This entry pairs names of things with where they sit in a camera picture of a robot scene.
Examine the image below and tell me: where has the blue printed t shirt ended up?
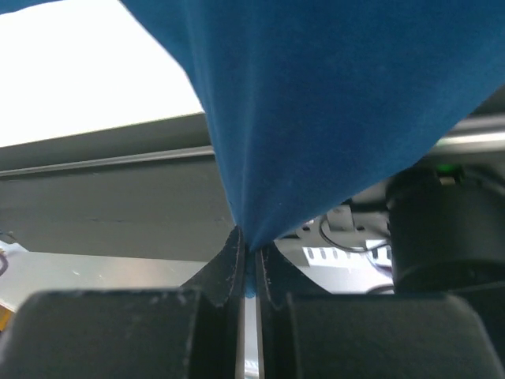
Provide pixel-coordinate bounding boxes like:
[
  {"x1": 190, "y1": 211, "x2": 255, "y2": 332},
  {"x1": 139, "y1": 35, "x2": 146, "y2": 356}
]
[{"x1": 0, "y1": 0, "x2": 505, "y2": 297}]

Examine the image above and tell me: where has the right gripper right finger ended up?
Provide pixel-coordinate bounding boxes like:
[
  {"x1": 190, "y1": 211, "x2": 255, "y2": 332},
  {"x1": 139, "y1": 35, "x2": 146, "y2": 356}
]
[{"x1": 255, "y1": 245, "x2": 501, "y2": 378}]

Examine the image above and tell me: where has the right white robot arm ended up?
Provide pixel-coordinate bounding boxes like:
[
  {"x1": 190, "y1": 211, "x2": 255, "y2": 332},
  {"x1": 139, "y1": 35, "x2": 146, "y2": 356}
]
[{"x1": 1, "y1": 168, "x2": 504, "y2": 378}]

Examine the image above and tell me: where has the aluminium frame rail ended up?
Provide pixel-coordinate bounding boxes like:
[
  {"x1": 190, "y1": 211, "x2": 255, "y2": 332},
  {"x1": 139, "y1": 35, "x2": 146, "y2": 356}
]
[{"x1": 1, "y1": 113, "x2": 504, "y2": 177}]

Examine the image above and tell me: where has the right white cable duct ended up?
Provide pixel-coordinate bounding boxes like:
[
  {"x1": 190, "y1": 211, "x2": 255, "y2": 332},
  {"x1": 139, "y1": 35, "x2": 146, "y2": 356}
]
[{"x1": 303, "y1": 240, "x2": 392, "y2": 275}]

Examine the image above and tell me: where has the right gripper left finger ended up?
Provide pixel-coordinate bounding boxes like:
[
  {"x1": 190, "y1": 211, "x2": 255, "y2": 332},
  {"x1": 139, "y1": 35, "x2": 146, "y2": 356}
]
[{"x1": 1, "y1": 228, "x2": 245, "y2": 378}]

